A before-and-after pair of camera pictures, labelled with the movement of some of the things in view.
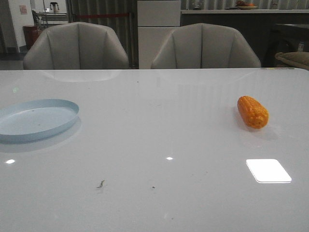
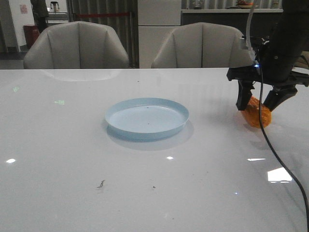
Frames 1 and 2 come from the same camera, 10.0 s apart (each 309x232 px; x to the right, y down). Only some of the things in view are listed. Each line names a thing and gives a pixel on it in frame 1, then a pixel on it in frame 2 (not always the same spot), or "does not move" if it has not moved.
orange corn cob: x=253 y=112 does not move
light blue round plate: x=33 y=120 → x=147 y=117
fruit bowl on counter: x=243 y=5 does not move
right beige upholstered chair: x=205 y=46 does not move
